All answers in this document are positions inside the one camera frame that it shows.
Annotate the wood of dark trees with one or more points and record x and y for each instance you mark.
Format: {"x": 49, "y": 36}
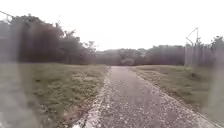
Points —
{"x": 43, "y": 43}

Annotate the grey gravel path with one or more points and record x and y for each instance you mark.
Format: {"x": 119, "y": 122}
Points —
{"x": 133, "y": 100}

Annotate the grass field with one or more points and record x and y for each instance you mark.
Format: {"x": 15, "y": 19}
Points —
{"x": 180, "y": 78}
{"x": 56, "y": 83}

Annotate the robot's own part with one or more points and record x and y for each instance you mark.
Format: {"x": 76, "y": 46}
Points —
{"x": 76, "y": 126}

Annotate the pole with frame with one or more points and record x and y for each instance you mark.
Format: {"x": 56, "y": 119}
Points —
{"x": 196, "y": 43}

